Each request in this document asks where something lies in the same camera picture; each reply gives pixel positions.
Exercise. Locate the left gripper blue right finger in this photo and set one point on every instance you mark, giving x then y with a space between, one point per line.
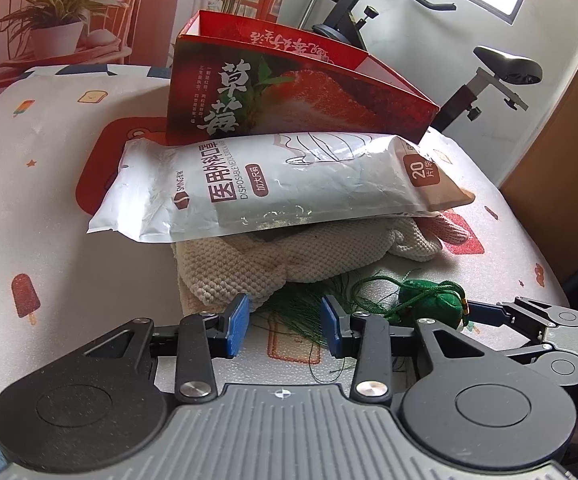
335 326

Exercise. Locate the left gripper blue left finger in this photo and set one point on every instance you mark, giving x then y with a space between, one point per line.
237 317

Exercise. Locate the green tasselled sachet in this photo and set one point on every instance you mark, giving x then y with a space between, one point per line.
401 301

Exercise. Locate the cream knitted cloth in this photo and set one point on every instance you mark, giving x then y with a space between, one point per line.
211 271

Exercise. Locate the white face mask packet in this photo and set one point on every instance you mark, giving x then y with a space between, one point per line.
169 194

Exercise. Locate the red strawberry cardboard box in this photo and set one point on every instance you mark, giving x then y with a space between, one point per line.
233 76

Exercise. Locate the patterned foam table mat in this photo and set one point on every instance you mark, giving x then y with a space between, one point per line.
60 287

